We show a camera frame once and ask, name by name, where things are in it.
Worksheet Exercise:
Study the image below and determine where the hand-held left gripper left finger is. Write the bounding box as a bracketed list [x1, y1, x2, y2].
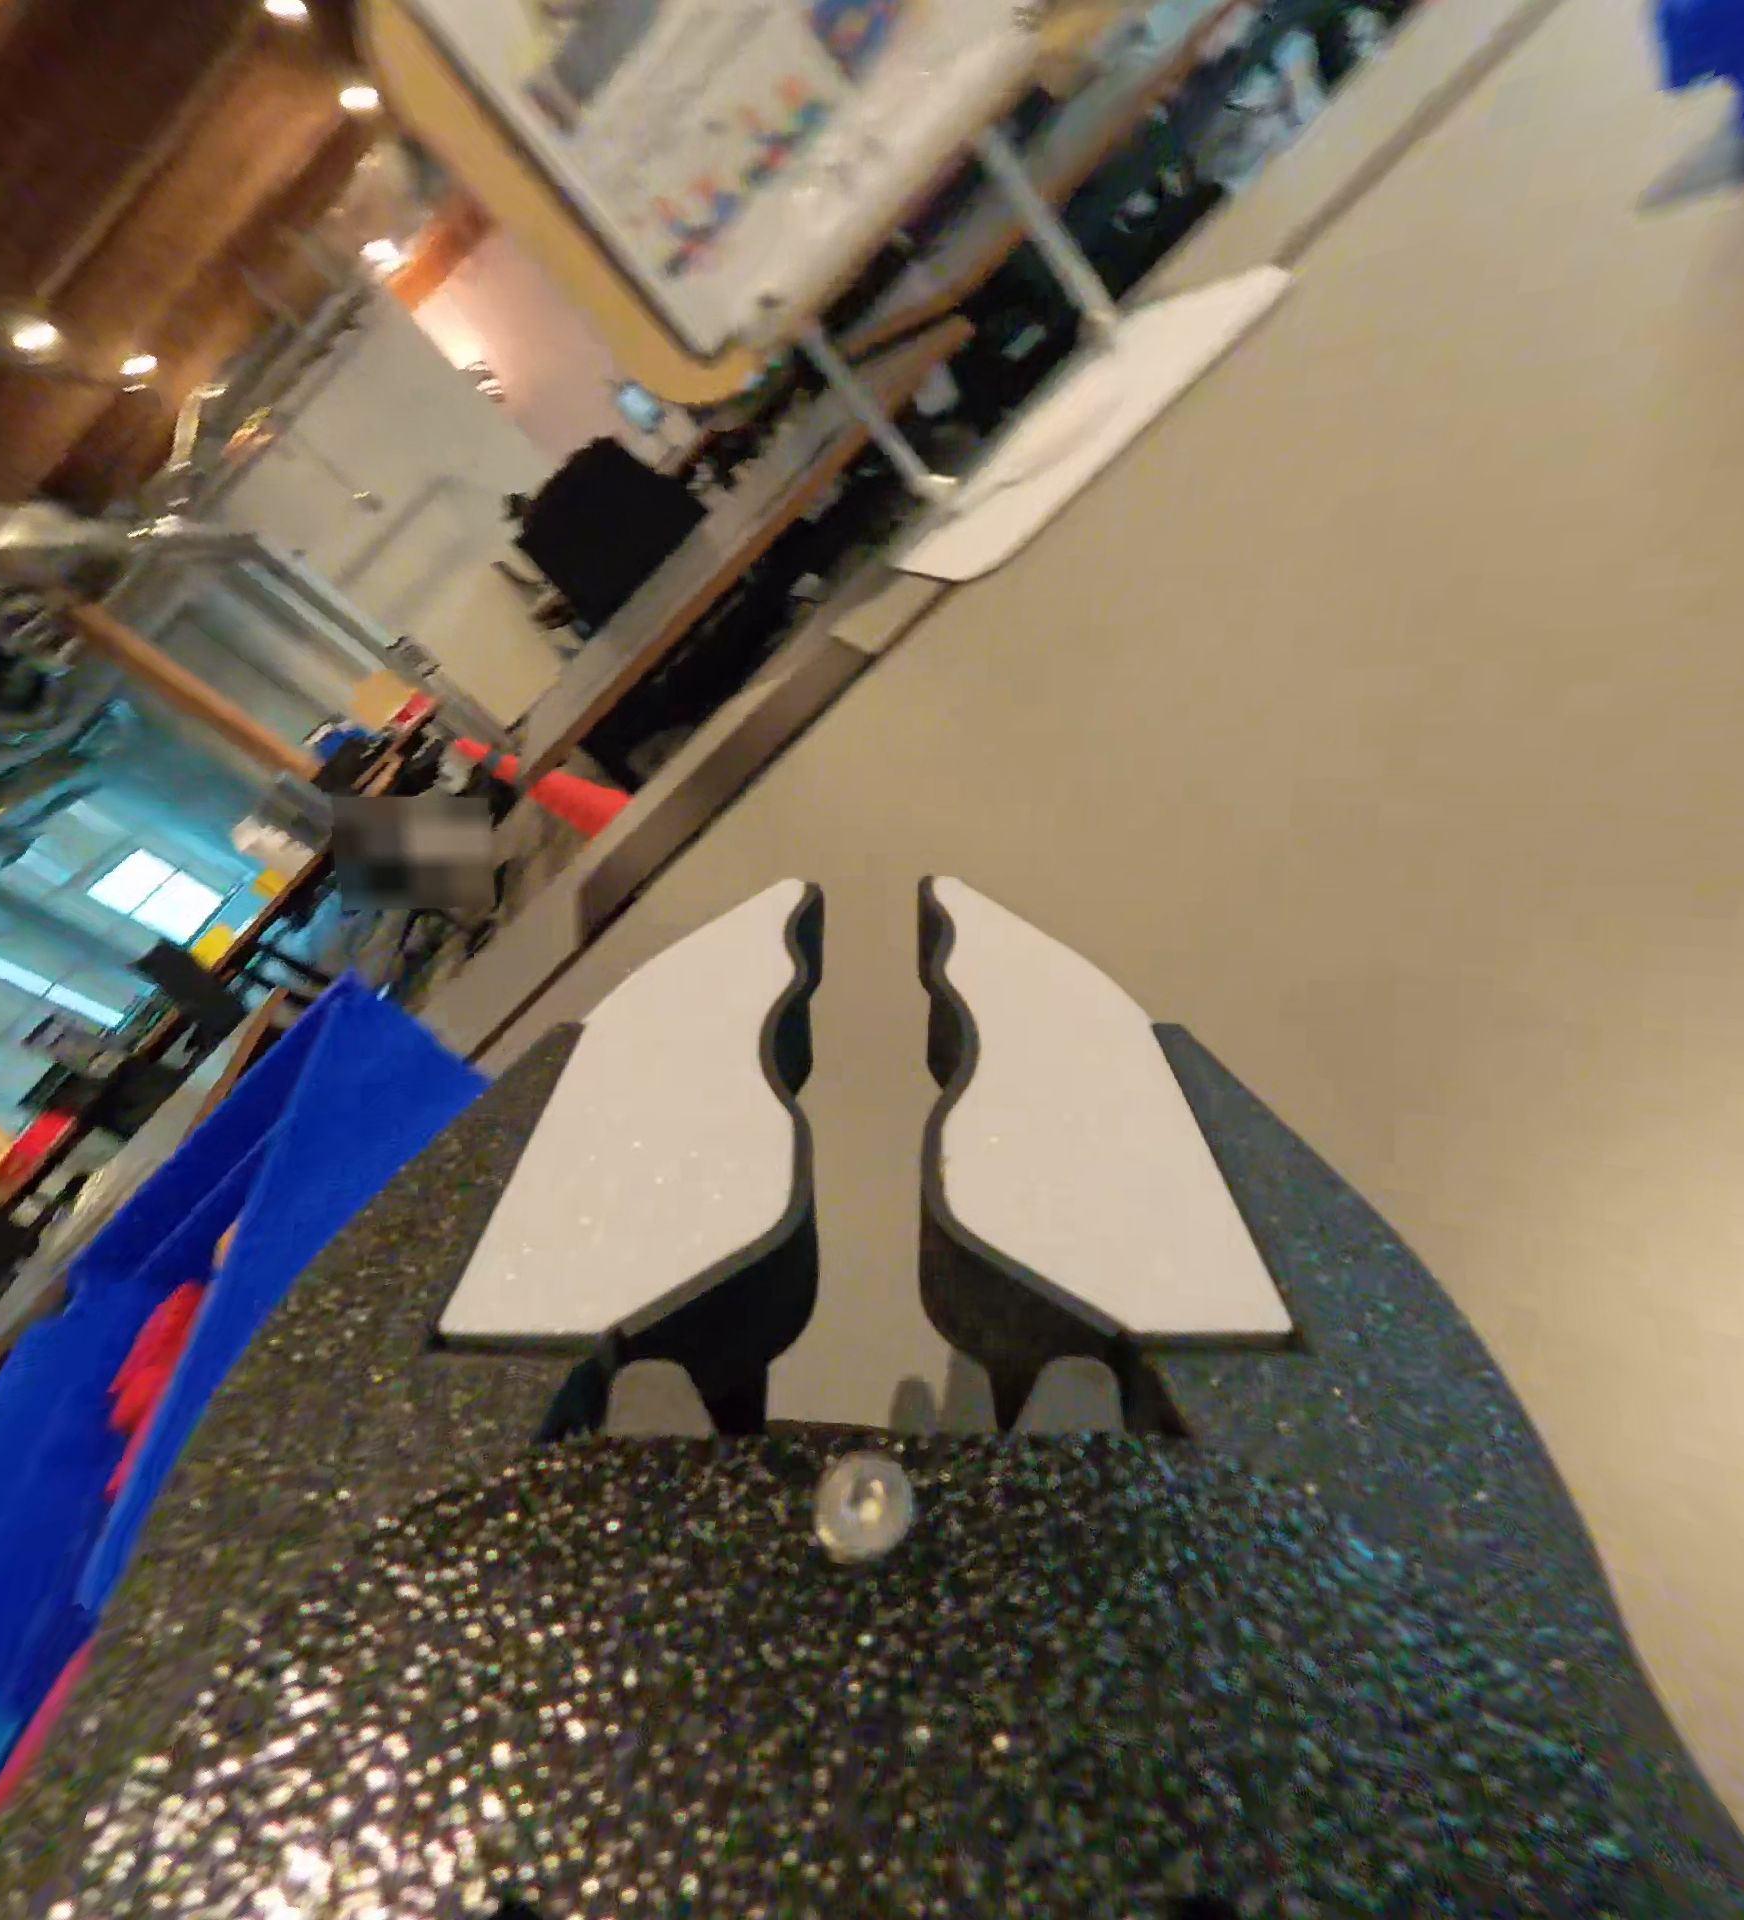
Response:
[436, 876, 825, 1436]

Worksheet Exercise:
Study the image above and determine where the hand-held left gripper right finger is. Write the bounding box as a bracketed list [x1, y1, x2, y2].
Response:
[915, 874, 1297, 1436]

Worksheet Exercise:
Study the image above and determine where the pile of mega blocks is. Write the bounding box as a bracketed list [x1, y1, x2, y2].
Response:
[0, 1213, 235, 1827]

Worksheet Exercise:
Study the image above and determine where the orange traffic cone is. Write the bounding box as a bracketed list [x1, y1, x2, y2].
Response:
[453, 734, 636, 836]

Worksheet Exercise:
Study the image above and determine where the brown long table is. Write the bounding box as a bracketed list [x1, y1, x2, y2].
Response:
[512, 313, 980, 786]

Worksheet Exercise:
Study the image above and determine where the whiteboard on stand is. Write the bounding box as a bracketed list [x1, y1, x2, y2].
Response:
[358, 0, 967, 410]

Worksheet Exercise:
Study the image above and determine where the printed instruction poster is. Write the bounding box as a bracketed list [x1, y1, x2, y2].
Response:
[406, 0, 1041, 358]

